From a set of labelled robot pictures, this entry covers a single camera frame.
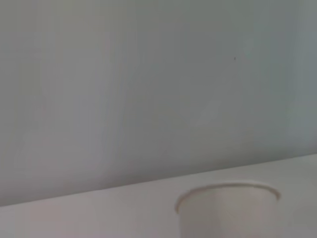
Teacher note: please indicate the white paper cup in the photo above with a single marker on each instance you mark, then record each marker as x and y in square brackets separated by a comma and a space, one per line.
[227, 215]

